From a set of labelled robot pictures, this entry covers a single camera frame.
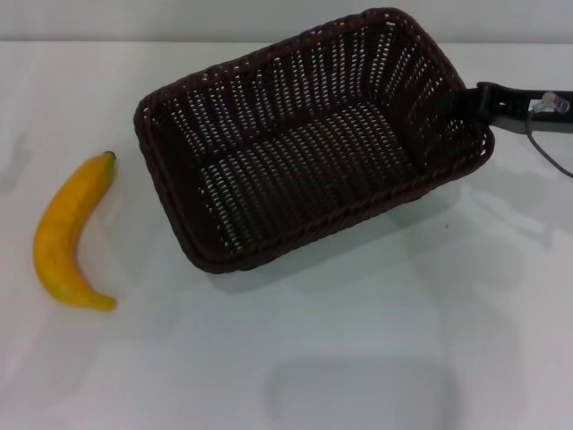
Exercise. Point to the dark brown woven basket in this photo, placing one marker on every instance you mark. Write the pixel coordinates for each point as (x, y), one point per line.
(291, 170)

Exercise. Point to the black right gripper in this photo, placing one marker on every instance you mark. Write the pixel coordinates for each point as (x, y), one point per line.
(510, 107)

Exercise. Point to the yellow banana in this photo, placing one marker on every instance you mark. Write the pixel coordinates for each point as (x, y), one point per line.
(53, 242)

